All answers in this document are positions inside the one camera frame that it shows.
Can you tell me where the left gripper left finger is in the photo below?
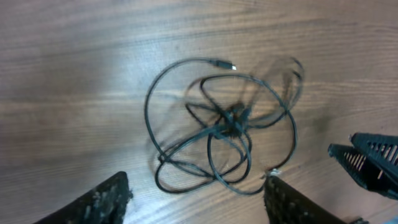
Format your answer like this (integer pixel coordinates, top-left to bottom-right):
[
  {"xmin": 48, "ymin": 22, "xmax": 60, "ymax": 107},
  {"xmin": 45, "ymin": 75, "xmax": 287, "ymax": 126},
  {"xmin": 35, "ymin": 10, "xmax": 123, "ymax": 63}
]
[{"xmin": 35, "ymin": 171, "xmax": 133, "ymax": 224}]

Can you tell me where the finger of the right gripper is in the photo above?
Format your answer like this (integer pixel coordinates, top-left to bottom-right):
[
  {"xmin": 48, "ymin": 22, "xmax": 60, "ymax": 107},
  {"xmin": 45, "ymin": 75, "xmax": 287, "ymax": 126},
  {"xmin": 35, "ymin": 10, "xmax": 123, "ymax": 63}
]
[
  {"xmin": 351, "ymin": 133, "xmax": 397, "ymax": 184},
  {"xmin": 328, "ymin": 144, "xmax": 397, "ymax": 199}
]

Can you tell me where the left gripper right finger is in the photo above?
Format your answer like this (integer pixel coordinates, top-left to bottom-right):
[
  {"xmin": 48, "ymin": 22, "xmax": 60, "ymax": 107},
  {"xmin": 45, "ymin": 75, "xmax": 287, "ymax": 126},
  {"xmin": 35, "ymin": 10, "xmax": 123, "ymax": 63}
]
[{"xmin": 263, "ymin": 174, "xmax": 371, "ymax": 224}]

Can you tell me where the black USB cable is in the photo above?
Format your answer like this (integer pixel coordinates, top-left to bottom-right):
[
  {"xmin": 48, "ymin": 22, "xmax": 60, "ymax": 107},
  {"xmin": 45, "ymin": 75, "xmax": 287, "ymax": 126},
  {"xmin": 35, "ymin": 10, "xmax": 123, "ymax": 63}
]
[
  {"xmin": 144, "ymin": 57, "xmax": 252, "ymax": 187},
  {"xmin": 154, "ymin": 55, "xmax": 305, "ymax": 197}
]

